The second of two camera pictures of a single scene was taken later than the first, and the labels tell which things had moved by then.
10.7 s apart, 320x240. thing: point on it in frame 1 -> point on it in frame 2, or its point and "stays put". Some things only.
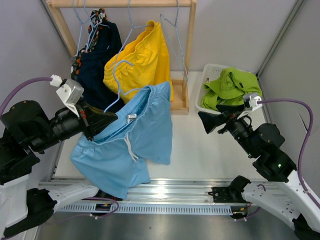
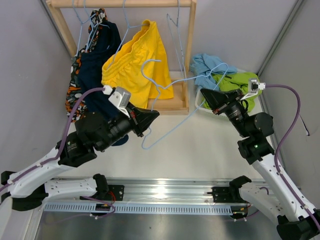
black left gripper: x=96 y=120 -> x=140 y=119
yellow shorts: x=143 y=63 stays put
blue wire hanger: x=132 y=27 -> x=128 y=26
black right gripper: x=210 y=120 -> x=218 y=100
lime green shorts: x=229 y=88 stays put
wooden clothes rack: x=180 y=106 stays put
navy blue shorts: x=105 y=43 stays put
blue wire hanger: x=119 y=91 -> x=153 y=107
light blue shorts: x=119 y=156 -> x=204 y=67
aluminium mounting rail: x=160 y=196 stays put
